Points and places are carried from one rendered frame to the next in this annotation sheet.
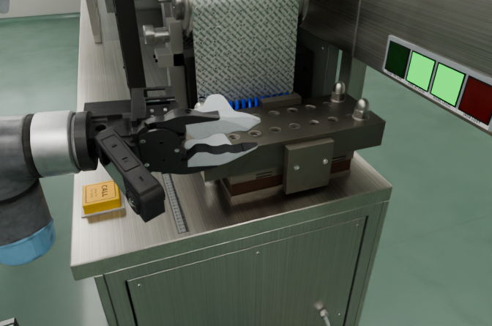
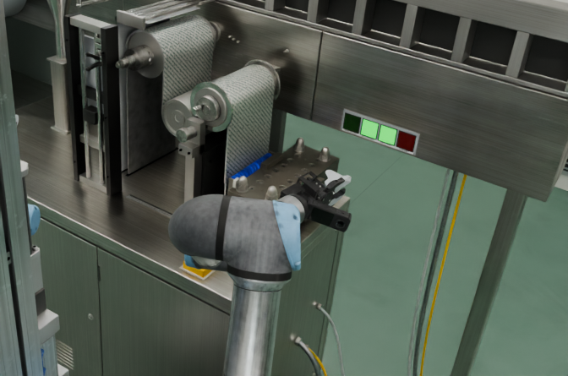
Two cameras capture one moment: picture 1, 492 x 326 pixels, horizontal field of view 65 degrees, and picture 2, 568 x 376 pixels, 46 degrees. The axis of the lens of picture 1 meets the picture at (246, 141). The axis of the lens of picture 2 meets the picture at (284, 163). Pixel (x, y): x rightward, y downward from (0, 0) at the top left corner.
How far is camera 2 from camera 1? 1.39 m
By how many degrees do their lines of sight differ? 36
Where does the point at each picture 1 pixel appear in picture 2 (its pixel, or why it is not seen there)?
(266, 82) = (257, 149)
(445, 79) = (386, 133)
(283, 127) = (292, 178)
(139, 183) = (344, 215)
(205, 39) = (232, 132)
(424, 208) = not seen: hidden behind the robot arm
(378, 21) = (332, 100)
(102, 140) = (313, 204)
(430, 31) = (372, 108)
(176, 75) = (198, 160)
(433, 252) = not seen: hidden behind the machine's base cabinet
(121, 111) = (299, 189)
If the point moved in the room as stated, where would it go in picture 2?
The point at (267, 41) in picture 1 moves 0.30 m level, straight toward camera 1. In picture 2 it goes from (259, 122) to (319, 165)
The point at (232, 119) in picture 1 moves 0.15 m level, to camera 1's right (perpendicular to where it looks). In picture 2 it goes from (347, 179) to (388, 165)
